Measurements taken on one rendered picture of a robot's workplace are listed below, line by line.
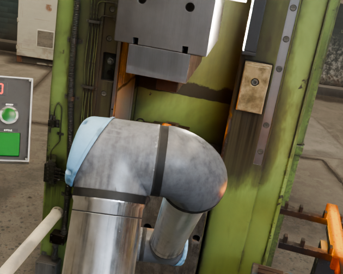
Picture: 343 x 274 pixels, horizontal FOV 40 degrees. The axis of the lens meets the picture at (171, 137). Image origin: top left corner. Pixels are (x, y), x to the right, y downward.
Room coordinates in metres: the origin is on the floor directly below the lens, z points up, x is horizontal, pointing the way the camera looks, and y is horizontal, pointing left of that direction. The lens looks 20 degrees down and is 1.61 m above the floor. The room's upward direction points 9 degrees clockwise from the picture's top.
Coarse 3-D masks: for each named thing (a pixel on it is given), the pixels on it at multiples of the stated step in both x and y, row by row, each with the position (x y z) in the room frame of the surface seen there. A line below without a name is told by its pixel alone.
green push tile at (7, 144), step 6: (0, 132) 1.38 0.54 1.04; (0, 138) 1.37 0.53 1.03; (6, 138) 1.38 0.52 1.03; (12, 138) 1.38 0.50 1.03; (18, 138) 1.39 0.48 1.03; (0, 144) 1.36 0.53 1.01; (6, 144) 1.37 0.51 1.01; (12, 144) 1.37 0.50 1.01; (18, 144) 1.38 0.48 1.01; (0, 150) 1.35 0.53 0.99; (6, 150) 1.36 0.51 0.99; (12, 150) 1.36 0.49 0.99; (18, 150) 1.37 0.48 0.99; (12, 156) 1.36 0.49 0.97; (18, 156) 1.37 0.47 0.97
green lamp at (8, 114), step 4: (8, 108) 1.43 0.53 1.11; (4, 112) 1.42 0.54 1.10; (8, 112) 1.42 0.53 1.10; (12, 112) 1.42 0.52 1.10; (4, 116) 1.41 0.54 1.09; (8, 116) 1.41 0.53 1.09; (12, 116) 1.42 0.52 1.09; (4, 120) 1.41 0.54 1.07; (8, 120) 1.41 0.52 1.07; (12, 120) 1.41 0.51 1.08
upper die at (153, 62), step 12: (132, 48) 1.49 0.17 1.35; (144, 48) 1.48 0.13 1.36; (156, 48) 1.48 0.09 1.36; (132, 60) 1.49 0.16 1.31; (144, 60) 1.48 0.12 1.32; (156, 60) 1.48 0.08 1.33; (168, 60) 1.47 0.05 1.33; (180, 60) 1.47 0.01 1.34; (192, 60) 1.55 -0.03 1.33; (132, 72) 1.49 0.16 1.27; (144, 72) 1.48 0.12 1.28; (156, 72) 1.48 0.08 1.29; (168, 72) 1.47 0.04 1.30; (180, 72) 1.47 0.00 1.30; (192, 72) 1.61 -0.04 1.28
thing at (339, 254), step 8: (328, 208) 1.34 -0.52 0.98; (336, 208) 1.35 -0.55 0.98; (328, 216) 1.30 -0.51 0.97; (336, 216) 1.29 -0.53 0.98; (328, 224) 1.26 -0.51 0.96; (336, 224) 1.24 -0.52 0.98; (336, 232) 1.19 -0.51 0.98; (336, 240) 1.15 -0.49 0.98; (336, 248) 1.10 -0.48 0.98; (336, 256) 1.05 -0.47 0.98; (336, 264) 1.04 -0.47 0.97; (336, 272) 1.03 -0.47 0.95
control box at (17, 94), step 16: (0, 80) 1.46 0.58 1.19; (16, 80) 1.48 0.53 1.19; (32, 80) 1.50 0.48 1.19; (0, 96) 1.44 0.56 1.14; (16, 96) 1.46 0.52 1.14; (32, 96) 1.48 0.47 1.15; (0, 112) 1.41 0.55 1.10; (16, 112) 1.43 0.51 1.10; (0, 128) 1.39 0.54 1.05; (16, 128) 1.41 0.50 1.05; (0, 160) 1.35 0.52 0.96; (16, 160) 1.36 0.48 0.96
